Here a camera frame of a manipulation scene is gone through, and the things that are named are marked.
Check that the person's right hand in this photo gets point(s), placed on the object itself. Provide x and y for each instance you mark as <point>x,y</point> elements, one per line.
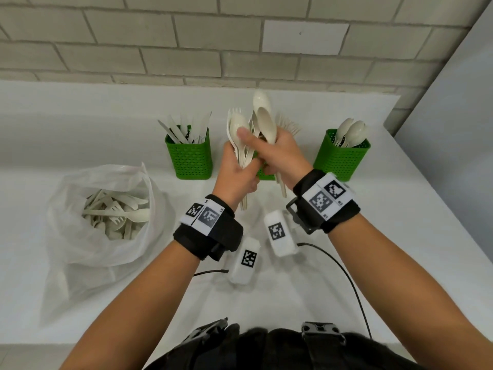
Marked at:
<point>285,157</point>

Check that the black harness buckle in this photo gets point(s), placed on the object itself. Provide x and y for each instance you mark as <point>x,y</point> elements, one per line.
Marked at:
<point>321,331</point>
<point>204,331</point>

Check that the black right wrist band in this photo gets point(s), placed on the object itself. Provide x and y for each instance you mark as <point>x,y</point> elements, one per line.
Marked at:
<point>342,215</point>

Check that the bunch of white plastic forks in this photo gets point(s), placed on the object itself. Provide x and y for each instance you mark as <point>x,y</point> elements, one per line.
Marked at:
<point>289,125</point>

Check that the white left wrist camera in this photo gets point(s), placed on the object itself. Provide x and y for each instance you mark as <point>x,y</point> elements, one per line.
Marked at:
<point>240,275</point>

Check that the person's right forearm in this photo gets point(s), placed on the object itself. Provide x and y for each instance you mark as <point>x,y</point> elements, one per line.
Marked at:
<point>404,289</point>

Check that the person's black clothing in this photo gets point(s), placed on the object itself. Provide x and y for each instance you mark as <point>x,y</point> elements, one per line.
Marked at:
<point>262,350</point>

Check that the person's left forearm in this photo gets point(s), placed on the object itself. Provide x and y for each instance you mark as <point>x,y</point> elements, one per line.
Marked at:
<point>127,312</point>

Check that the clear plastic bag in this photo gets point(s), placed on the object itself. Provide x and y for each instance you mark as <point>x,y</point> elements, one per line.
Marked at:
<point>77,258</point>

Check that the person's left hand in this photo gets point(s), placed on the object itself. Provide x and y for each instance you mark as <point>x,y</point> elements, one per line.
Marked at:
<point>235,181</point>

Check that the black wrist band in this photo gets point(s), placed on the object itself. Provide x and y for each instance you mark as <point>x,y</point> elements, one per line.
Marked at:
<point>227,235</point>
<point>342,215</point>

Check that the bunch of white plastic knives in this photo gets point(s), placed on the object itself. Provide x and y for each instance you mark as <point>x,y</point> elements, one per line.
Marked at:
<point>196,129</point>

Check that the handful of white plastic cutlery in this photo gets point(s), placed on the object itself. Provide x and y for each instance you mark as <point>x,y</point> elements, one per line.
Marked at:
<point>265,119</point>

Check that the bunch of white plastic spoons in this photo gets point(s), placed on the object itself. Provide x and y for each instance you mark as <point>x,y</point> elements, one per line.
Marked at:
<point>354,130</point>

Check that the black left wrist band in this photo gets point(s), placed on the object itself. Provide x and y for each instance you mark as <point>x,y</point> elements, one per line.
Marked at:
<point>227,235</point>

